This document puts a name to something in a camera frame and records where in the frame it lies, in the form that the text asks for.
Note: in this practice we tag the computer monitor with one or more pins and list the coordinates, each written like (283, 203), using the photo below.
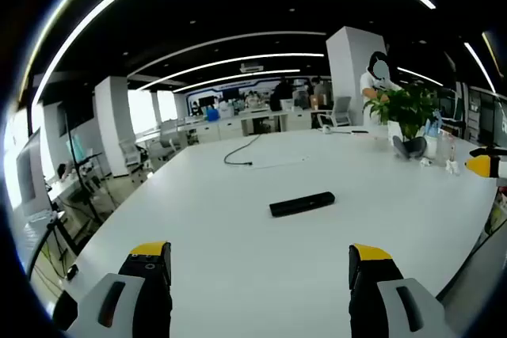
(29, 173)

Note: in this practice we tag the small white device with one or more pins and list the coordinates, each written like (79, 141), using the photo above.
(326, 129)

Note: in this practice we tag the blue plastic item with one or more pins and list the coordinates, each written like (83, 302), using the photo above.
(431, 126)

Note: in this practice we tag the black phone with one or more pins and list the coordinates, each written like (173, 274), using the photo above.
(359, 131)

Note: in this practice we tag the black tripod stand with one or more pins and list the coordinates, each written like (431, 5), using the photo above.
(81, 172)

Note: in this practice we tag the small black object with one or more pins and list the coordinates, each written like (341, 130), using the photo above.
(72, 272)

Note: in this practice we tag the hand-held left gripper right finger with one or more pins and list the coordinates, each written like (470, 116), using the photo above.
(376, 298)

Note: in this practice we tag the black remote control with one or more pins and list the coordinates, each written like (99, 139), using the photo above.
(303, 203)

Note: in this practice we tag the small white crumpled item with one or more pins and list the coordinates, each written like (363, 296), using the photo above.
(425, 162)

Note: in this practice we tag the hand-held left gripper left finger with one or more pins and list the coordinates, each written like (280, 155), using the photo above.
(136, 298)

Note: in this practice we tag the green potted plant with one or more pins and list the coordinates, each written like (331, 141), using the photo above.
(406, 110)

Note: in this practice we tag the clear plastic container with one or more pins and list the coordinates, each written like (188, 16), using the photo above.
(443, 150)

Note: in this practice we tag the white office chair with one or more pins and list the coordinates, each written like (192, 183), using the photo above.
(338, 110)

